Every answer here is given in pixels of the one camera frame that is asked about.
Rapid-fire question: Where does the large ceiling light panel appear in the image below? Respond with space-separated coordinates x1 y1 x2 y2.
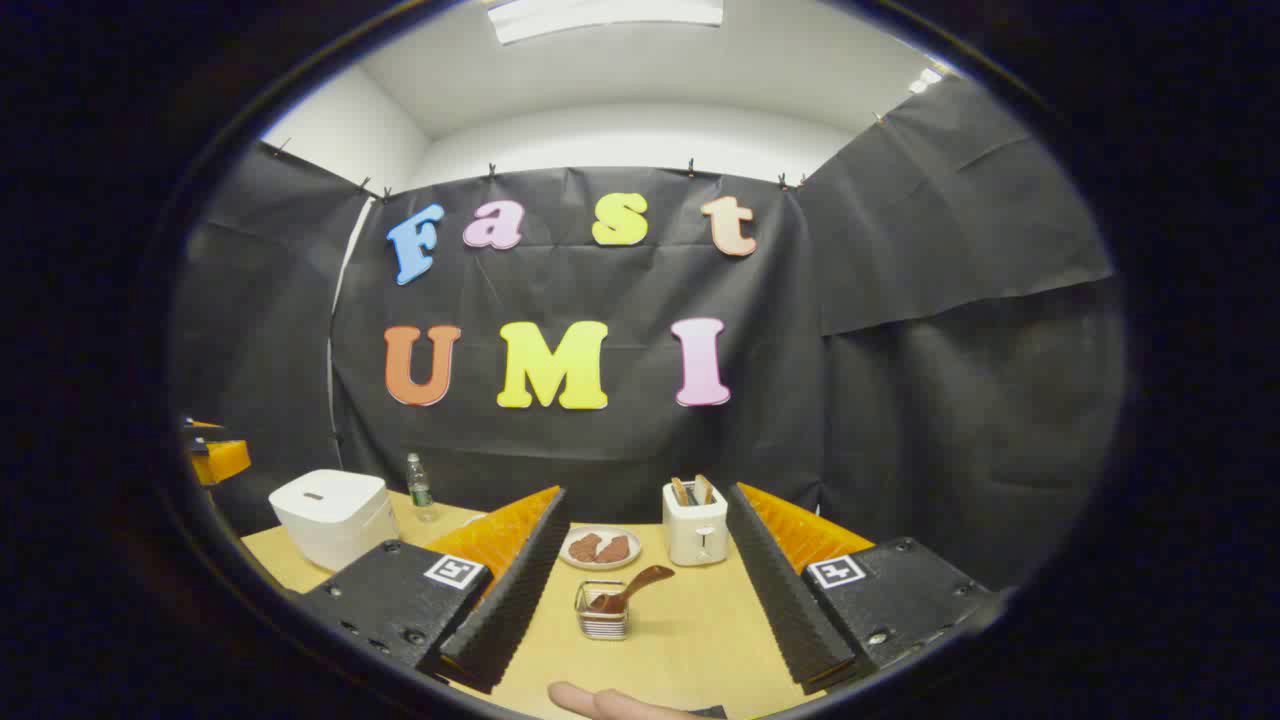
487 0 724 45

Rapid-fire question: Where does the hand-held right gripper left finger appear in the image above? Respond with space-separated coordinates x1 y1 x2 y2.
300 486 571 694

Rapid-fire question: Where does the brown wooden spoon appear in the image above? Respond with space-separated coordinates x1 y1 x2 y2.
588 565 676 614

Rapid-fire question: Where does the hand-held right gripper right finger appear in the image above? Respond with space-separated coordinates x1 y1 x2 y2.
726 482 1001 696

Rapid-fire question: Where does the wire chopstick holder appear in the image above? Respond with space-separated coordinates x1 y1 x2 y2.
574 579 631 641

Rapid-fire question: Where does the black backdrop cloth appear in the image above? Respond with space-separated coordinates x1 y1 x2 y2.
170 75 1126 591

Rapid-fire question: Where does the white rice cooker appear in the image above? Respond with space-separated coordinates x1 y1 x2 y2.
268 469 401 573

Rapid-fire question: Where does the clear plastic water bottle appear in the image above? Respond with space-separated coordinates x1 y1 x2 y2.
406 453 439 523

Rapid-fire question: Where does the white toaster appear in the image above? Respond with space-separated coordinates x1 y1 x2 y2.
662 484 729 568

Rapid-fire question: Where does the white round plate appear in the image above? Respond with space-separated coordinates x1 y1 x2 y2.
559 526 642 571

